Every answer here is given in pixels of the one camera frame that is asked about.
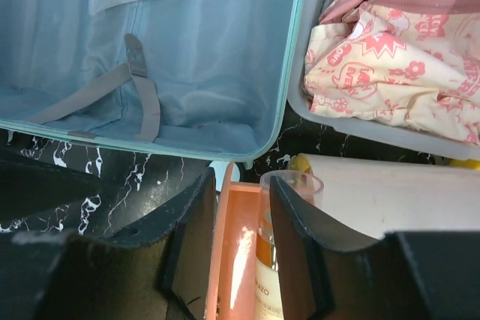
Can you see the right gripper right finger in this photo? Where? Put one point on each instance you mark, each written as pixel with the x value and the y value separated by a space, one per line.
pixel 329 271

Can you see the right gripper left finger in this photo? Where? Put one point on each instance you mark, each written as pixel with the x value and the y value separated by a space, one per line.
pixel 155 268

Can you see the white round drum box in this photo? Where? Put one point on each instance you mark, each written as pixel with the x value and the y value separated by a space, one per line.
pixel 371 197

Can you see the light blue hard-shell suitcase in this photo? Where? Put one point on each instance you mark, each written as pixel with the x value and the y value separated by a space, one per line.
pixel 205 79

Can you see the cream pink-print cloth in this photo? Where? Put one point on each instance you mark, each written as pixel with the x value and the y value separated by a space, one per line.
pixel 403 63

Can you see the black marble pattern mat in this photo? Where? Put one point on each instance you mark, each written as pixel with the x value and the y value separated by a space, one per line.
pixel 139 183

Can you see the yellow cloth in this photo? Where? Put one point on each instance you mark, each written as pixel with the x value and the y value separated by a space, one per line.
pixel 467 164

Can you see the white perforated plastic basket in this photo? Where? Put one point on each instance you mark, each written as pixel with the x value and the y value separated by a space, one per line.
pixel 303 18

